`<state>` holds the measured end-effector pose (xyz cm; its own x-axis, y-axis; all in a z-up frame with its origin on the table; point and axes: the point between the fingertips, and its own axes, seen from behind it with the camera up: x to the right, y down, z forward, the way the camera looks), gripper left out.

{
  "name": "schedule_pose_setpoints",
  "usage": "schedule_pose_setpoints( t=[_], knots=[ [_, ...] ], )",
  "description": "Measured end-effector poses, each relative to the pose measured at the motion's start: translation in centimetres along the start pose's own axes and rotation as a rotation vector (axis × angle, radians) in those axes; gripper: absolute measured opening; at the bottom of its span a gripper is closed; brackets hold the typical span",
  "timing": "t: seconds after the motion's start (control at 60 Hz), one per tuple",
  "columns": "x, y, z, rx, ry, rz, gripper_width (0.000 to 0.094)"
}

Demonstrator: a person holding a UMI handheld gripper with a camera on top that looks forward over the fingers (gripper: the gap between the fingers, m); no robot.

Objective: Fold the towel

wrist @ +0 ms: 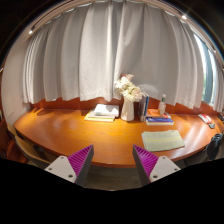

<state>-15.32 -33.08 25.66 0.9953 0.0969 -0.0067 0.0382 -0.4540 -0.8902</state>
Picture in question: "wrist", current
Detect clear plastic bottle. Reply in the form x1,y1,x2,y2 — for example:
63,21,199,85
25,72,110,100
158,94,166,115

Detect yellow flat book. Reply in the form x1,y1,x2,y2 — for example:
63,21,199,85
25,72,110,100
84,111,115,122

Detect white flower bouquet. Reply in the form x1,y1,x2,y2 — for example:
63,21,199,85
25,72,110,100
115,74,143,102

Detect white book on stack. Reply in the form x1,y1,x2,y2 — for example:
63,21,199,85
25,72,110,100
94,104,119,117

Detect wooden chair left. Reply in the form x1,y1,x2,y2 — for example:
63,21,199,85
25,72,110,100
0,119,50,169

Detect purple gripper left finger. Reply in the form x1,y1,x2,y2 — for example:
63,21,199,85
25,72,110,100
45,145,94,186

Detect white curtain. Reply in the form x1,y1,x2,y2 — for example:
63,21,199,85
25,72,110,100
21,0,224,114

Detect orange book on stack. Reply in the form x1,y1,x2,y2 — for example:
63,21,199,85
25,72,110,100
146,109,170,119

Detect blue book under stack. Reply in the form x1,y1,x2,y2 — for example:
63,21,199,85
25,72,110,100
146,117,174,125

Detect small black device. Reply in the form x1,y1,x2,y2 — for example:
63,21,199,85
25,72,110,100
209,123,215,129

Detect upright dark books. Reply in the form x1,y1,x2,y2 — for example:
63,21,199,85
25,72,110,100
138,92,149,121

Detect white ceramic vase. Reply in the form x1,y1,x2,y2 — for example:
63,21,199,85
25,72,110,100
121,99,134,121

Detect light green folded towel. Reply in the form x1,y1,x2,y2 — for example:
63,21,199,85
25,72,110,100
142,130,185,152

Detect red white small box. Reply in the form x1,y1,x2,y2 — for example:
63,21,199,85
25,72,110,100
198,114,212,124

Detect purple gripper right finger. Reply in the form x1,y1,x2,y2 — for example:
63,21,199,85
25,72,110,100
132,145,180,186

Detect dark bag on right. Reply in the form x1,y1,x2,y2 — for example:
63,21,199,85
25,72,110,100
206,133,224,161

